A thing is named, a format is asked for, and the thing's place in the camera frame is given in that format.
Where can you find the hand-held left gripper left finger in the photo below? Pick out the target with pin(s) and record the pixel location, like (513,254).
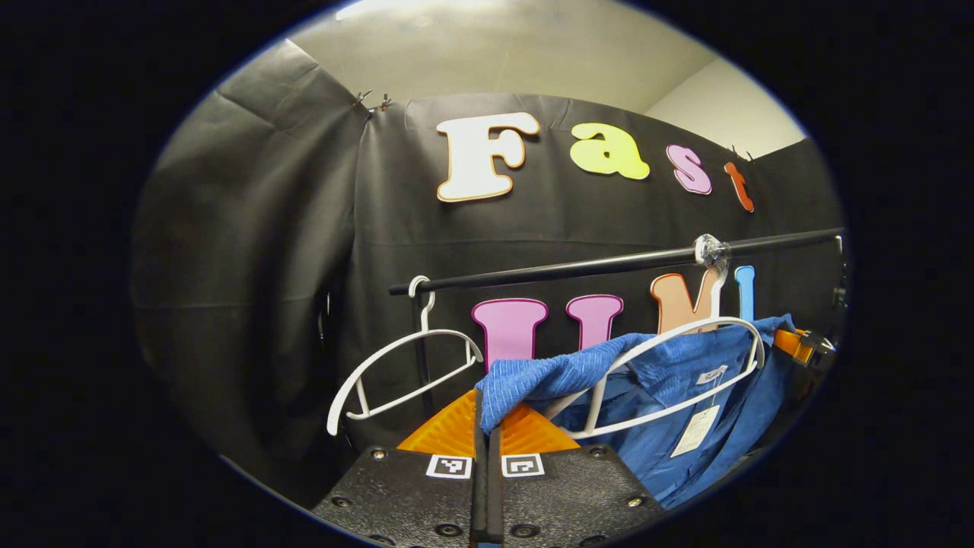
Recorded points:
(411,495)

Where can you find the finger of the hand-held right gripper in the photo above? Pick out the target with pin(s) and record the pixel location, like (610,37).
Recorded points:
(803,346)

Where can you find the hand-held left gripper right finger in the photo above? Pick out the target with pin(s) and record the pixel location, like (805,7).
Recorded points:
(563,495)

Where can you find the white hanger with taped hook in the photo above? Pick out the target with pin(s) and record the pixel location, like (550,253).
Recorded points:
(718,297)

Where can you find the white plastic hanger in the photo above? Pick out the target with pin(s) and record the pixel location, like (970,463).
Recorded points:
(333,415)

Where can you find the black metal clothes rack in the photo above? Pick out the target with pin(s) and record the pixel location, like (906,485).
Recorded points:
(571,267)

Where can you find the clear tape wrap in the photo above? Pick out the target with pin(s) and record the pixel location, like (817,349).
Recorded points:
(711,250)

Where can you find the white paper hang tag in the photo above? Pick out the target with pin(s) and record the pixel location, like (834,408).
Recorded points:
(696,430)

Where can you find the black backdrop cloth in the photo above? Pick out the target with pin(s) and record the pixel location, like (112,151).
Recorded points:
(266,228)

